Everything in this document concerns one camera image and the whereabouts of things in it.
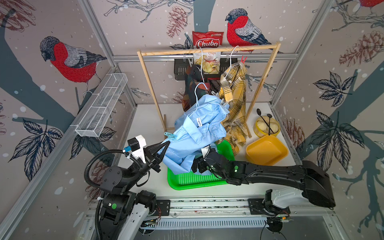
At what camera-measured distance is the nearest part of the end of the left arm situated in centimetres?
48

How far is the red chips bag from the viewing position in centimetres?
85

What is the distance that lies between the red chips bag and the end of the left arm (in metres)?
0.55
